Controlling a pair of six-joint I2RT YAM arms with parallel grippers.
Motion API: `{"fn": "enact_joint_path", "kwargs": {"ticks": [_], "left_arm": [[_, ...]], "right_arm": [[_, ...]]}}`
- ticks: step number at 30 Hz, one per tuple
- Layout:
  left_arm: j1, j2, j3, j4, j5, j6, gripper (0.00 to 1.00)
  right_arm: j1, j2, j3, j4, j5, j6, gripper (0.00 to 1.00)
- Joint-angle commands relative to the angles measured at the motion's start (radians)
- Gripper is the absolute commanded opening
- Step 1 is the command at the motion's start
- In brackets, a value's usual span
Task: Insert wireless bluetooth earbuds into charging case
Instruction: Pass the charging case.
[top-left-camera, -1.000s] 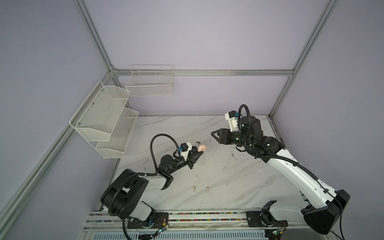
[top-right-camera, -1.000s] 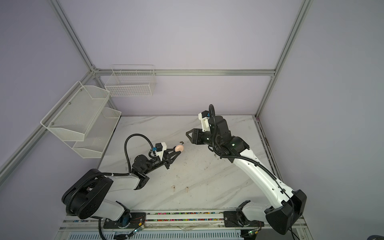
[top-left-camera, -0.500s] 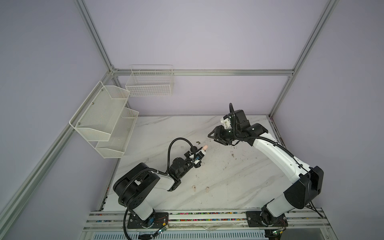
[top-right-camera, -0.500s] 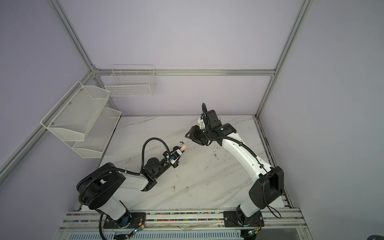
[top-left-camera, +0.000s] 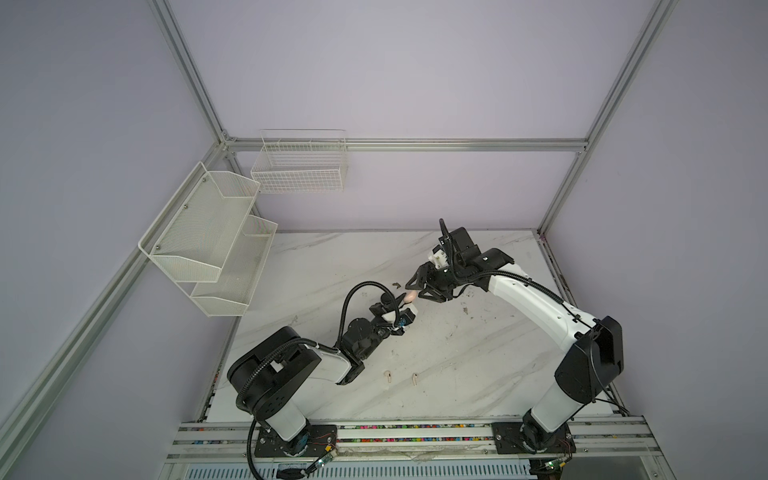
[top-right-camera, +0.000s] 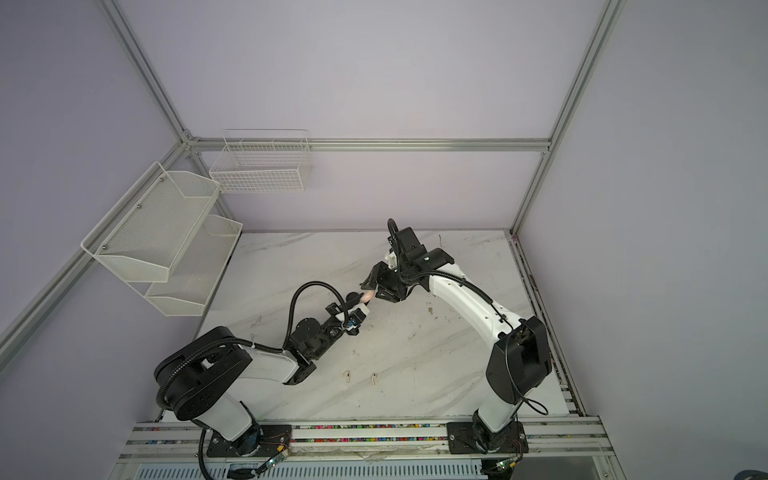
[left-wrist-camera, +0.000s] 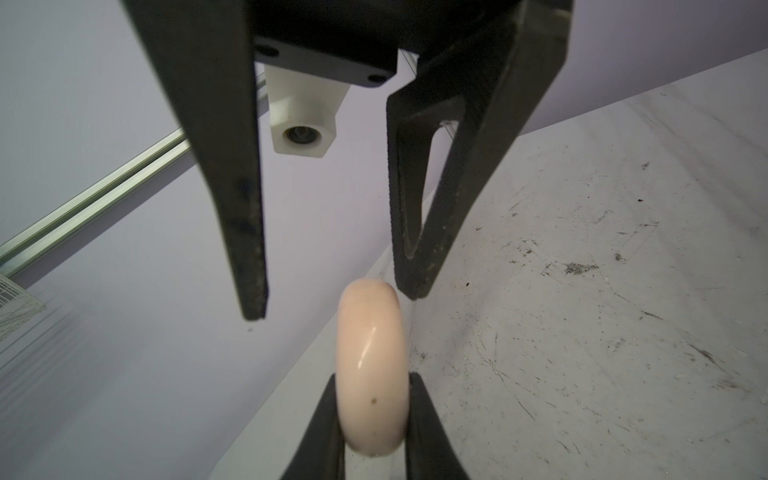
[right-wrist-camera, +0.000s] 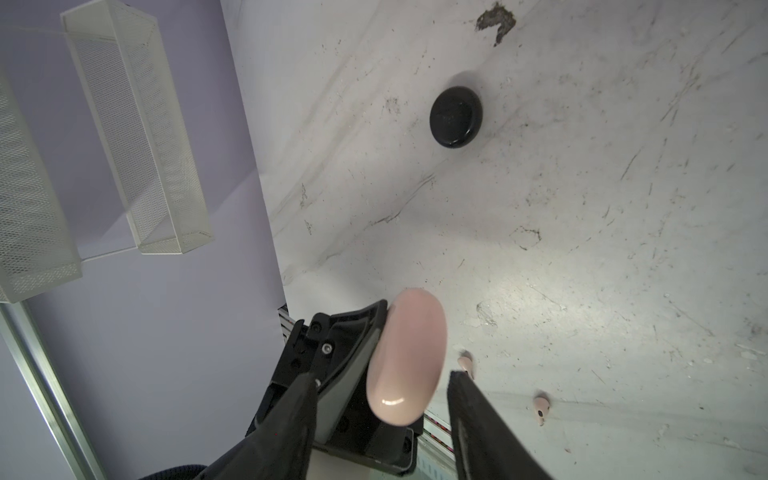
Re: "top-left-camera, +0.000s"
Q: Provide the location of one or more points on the white mesh shelf lower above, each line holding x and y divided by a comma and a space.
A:
232, 294

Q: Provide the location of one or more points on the aluminium mounting rail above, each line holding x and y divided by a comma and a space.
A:
423, 440

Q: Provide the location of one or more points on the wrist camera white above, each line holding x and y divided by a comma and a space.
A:
439, 259
402, 318

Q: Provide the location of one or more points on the white mesh shelf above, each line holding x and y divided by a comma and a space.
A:
232, 294
192, 238

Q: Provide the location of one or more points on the white wire basket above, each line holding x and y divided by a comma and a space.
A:
293, 161

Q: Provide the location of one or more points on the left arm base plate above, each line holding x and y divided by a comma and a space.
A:
294, 443

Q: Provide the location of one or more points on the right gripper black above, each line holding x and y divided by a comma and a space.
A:
420, 278

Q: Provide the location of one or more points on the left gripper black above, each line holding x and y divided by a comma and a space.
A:
381, 310

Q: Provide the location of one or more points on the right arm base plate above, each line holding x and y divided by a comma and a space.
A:
528, 438

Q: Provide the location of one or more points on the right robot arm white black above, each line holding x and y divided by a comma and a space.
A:
593, 347

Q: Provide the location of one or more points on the white mesh shelf upper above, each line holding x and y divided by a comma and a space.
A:
192, 238

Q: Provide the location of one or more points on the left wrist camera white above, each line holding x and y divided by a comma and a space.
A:
402, 318

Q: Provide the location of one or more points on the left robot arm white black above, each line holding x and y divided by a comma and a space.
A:
268, 376

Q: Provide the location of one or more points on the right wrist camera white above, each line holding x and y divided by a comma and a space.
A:
439, 259

